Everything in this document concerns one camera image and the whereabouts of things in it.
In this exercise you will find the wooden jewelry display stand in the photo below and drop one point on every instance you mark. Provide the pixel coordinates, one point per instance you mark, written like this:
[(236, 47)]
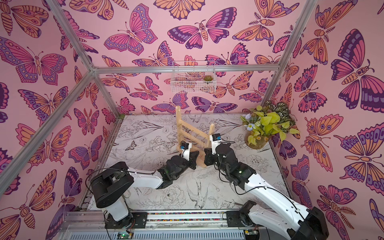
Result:
[(188, 133)]

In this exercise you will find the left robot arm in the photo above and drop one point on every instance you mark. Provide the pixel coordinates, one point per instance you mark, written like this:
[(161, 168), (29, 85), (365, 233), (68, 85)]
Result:
[(109, 186)]

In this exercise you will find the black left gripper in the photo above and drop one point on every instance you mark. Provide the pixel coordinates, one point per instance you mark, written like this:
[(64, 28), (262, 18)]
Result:
[(192, 159)]

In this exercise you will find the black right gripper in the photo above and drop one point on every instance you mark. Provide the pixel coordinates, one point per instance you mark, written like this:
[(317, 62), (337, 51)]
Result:
[(209, 157)]

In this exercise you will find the potted green plant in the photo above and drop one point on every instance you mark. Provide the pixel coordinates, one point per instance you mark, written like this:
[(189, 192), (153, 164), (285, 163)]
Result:
[(273, 120)]

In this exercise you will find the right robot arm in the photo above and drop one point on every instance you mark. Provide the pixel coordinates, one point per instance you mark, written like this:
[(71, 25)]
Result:
[(286, 217)]

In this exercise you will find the small succulent in basket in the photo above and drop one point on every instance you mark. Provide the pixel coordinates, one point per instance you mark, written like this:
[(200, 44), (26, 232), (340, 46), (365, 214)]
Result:
[(208, 78)]

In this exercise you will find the white wire basket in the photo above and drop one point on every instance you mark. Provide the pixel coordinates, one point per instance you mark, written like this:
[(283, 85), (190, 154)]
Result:
[(188, 76)]

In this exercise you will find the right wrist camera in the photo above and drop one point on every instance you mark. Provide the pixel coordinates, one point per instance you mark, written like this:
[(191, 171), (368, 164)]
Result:
[(215, 142)]

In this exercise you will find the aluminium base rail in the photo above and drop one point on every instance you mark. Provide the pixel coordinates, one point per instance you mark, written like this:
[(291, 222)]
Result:
[(176, 225)]

